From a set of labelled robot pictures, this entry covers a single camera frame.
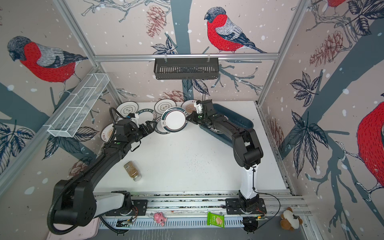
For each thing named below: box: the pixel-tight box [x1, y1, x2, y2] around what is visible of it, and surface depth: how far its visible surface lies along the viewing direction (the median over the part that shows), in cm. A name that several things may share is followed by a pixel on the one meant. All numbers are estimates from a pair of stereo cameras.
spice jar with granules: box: [123, 161, 142, 182], surface depth 83 cm
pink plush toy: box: [153, 211, 168, 227], surface depth 70 cm
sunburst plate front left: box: [100, 122, 114, 143], surface depth 106 cm
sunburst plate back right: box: [181, 99, 197, 115], surface depth 124 cm
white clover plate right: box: [154, 98, 177, 115], surface depth 124 cm
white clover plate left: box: [116, 101, 139, 118], surface depth 121 cm
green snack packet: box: [206, 211, 225, 229], surface depth 71 cm
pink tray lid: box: [46, 217, 101, 240], surface depth 66 cm
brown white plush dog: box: [280, 207, 303, 232], surface depth 70 cm
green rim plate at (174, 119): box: [161, 106, 189, 133], surface depth 96 cm
